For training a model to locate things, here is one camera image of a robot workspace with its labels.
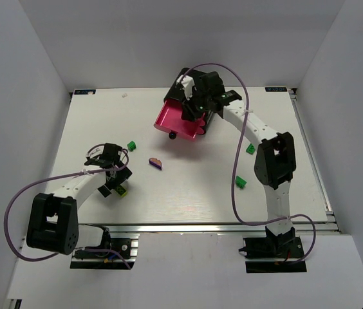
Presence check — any small green lego brick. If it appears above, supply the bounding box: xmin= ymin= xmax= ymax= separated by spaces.
xmin=127 ymin=141 xmax=136 ymax=151

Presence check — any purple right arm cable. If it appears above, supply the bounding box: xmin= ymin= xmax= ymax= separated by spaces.
xmin=178 ymin=62 xmax=317 ymax=265

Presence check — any aluminium front rail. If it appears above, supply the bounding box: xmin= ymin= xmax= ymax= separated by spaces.
xmin=94 ymin=220 xmax=340 ymax=234

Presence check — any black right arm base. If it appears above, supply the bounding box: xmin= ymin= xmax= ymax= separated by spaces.
xmin=238 ymin=227 xmax=307 ymax=274

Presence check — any black drawer cabinet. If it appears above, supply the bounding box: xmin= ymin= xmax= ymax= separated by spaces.
xmin=156 ymin=68 xmax=225 ymax=140

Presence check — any lime lego brick with studs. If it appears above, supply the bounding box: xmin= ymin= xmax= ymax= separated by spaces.
xmin=115 ymin=185 xmax=127 ymax=198

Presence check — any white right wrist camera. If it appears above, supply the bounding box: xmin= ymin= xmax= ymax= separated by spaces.
xmin=176 ymin=75 xmax=195 ymax=100

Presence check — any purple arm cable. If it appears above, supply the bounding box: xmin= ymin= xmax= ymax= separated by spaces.
xmin=178 ymin=62 xmax=317 ymax=265
xmin=5 ymin=144 xmax=131 ymax=270

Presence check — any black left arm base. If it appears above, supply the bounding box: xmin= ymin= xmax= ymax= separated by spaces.
xmin=70 ymin=225 xmax=138 ymax=270

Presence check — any green sloped lego brick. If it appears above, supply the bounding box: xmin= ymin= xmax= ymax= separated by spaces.
xmin=235 ymin=176 xmax=247 ymax=189

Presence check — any purple curved butterfly lego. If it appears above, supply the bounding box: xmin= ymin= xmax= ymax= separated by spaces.
xmin=149 ymin=158 xmax=163 ymax=170

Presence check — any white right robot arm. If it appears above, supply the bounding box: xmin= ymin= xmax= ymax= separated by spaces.
xmin=176 ymin=71 xmax=296 ymax=243

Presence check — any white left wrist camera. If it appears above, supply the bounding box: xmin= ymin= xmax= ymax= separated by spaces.
xmin=85 ymin=145 xmax=104 ymax=160

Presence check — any blue label left corner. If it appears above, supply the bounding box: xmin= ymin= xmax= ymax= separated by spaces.
xmin=73 ymin=89 xmax=96 ymax=95

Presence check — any green flat lego brick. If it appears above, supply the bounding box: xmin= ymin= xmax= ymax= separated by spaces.
xmin=246 ymin=144 xmax=256 ymax=155

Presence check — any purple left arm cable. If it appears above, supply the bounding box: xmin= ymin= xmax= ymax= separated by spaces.
xmin=5 ymin=144 xmax=131 ymax=270

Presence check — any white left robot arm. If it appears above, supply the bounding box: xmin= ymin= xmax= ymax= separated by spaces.
xmin=26 ymin=143 xmax=132 ymax=255

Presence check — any pink drawer with black knob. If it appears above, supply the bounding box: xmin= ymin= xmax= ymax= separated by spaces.
xmin=154 ymin=99 xmax=205 ymax=141

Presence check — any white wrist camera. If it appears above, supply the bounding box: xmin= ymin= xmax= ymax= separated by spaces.
xmin=85 ymin=145 xmax=104 ymax=160
xmin=176 ymin=75 xmax=195 ymax=100

